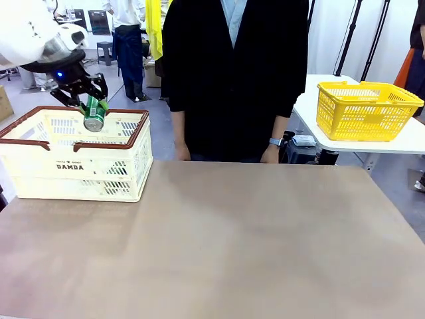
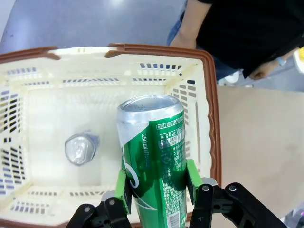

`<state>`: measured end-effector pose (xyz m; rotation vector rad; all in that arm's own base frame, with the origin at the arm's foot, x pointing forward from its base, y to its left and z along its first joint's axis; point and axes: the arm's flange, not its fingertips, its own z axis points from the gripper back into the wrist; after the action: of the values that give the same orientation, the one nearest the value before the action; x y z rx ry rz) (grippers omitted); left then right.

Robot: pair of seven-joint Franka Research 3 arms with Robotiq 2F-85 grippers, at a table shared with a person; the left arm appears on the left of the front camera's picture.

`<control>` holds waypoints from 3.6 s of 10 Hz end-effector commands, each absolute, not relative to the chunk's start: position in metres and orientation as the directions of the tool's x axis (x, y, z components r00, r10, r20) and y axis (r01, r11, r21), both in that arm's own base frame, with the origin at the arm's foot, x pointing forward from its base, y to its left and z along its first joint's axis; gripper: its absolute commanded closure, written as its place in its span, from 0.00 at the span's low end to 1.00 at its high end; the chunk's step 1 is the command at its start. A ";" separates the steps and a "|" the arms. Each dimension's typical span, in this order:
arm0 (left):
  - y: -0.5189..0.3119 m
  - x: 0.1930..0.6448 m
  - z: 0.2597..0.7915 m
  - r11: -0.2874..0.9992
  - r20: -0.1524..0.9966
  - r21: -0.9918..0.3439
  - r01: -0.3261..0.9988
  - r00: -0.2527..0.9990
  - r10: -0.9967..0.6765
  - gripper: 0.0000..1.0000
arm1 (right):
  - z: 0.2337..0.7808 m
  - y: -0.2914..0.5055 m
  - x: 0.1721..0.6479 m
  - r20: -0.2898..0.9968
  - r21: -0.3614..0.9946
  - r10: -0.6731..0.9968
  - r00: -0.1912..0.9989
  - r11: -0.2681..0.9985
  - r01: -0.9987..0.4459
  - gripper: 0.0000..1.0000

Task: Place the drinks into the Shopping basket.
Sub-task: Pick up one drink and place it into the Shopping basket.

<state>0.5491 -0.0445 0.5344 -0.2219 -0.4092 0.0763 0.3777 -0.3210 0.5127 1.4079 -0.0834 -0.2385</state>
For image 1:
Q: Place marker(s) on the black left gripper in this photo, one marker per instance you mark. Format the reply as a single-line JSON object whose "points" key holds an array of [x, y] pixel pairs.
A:
{"points": [[69, 76]]}

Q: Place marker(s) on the green drink can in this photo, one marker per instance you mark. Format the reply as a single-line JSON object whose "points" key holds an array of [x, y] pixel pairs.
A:
{"points": [[94, 114]]}

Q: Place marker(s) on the person's left forearm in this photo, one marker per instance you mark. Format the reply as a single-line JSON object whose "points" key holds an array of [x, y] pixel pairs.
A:
{"points": [[280, 126]]}

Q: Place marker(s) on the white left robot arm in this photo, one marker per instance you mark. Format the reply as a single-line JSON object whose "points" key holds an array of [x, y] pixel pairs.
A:
{"points": [[23, 33]]}

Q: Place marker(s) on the cream basket with brown rim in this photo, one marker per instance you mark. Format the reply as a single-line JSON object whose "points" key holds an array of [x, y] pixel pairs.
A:
{"points": [[76, 181]]}

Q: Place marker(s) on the yellow plastic shopping basket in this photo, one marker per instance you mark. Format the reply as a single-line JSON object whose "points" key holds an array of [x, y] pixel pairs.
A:
{"points": [[352, 116]]}

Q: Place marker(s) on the person's right hand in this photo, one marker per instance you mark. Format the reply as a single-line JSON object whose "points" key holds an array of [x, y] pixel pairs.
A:
{"points": [[182, 153]]}

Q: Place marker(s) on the person's left hand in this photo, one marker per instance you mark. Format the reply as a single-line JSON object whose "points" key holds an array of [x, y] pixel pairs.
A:
{"points": [[270, 154]]}

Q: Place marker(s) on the grey plastic stool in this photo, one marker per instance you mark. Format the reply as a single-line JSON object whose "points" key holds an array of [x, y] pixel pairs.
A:
{"points": [[105, 53]]}

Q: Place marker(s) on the person in grey trousers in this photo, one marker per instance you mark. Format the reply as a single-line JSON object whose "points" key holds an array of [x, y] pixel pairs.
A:
{"points": [[34, 79]]}

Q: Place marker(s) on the person in white shirt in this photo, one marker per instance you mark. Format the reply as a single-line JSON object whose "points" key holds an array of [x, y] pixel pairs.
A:
{"points": [[127, 40]]}

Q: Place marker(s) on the brown cardboard box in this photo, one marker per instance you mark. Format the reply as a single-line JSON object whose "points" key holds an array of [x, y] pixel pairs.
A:
{"points": [[151, 74]]}

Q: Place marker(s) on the flat cardboard box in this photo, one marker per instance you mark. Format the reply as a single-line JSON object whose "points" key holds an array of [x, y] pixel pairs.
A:
{"points": [[5, 103]]}

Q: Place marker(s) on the yellow hanging cloth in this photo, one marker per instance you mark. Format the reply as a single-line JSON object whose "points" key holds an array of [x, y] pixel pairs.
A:
{"points": [[154, 30]]}

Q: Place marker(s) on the person in black cardigan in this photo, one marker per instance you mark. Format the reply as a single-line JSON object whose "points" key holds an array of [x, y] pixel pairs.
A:
{"points": [[232, 93]]}

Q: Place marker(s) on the light blue wristwatch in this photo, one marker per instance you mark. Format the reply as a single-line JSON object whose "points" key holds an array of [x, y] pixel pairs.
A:
{"points": [[276, 142]]}

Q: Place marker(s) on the white side table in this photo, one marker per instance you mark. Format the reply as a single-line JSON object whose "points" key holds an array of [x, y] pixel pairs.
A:
{"points": [[305, 106]]}

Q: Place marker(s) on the white wet wipes pack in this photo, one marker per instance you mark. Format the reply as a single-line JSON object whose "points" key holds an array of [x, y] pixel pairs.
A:
{"points": [[303, 140]]}

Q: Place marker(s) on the black stool with bag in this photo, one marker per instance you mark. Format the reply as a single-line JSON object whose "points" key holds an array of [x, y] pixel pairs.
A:
{"points": [[300, 154]]}

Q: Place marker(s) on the black tripod leg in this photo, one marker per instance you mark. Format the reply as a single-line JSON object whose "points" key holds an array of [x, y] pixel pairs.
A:
{"points": [[376, 36], [348, 36]]}

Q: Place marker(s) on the person in orange and navy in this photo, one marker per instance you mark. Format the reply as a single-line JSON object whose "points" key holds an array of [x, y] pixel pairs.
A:
{"points": [[416, 60]]}

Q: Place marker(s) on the dark wall poster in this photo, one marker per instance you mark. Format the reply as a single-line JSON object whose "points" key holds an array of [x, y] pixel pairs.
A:
{"points": [[99, 22], [80, 20]]}

